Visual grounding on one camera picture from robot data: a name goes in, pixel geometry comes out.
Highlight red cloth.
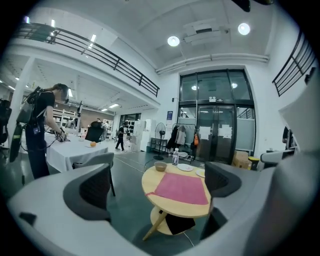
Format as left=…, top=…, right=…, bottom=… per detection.
left=145, top=172, right=210, bottom=206

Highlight grey coat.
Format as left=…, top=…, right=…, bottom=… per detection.
left=174, top=125, right=187, bottom=146

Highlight black clothes rack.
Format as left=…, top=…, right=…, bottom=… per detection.
left=166, top=123, right=201, bottom=163

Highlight round wooden table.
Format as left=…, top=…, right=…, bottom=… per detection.
left=141, top=163, right=213, bottom=241

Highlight person's head-mounted camera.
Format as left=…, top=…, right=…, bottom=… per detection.
left=231, top=0, right=276, bottom=13

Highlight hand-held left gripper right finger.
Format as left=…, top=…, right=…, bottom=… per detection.
left=174, top=162, right=277, bottom=256

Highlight black office chair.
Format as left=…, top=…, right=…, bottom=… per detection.
left=84, top=121, right=105, bottom=143

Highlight table with white tablecloth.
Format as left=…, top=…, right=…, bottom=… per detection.
left=43, top=132, right=109, bottom=173

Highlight black swivel chair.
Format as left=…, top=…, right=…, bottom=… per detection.
left=0, top=98, right=12, bottom=151

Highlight white storage cabinets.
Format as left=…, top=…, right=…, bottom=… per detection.
left=129, top=118, right=153, bottom=153

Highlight black bin with yellow lid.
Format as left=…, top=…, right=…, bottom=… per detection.
left=247, top=156, right=261, bottom=171

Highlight black standing fan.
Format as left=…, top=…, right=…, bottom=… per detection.
left=153, top=122, right=167, bottom=161

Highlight brown bowl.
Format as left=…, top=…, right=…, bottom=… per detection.
left=153, top=161, right=168, bottom=172

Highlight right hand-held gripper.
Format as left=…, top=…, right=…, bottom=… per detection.
left=260, top=124, right=301, bottom=164

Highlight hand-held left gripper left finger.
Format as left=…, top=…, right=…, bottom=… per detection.
left=7, top=163, right=156, bottom=256

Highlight cardboard box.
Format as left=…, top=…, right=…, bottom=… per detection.
left=231, top=150, right=253, bottom=170

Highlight black metal rack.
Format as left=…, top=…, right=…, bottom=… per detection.
left=150, top=137, right=168, bottom=154

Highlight black balcony railing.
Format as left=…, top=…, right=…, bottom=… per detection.
left=271, top=31, right=320, bottom=98
left=13, top=21, right=161, bottom=98

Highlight black coat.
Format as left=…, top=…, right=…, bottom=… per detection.
left=166, top=125, right=180, bottom=151

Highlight ceiling air conditioner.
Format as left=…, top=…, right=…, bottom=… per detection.
left=182, top=21, right=223, bottom=46

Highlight black glass door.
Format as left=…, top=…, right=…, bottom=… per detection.
left=178, top=69, right=256, bottom=165

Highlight grey chair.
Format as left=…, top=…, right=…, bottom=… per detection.
left=72, top=151, right=116, bottom=197

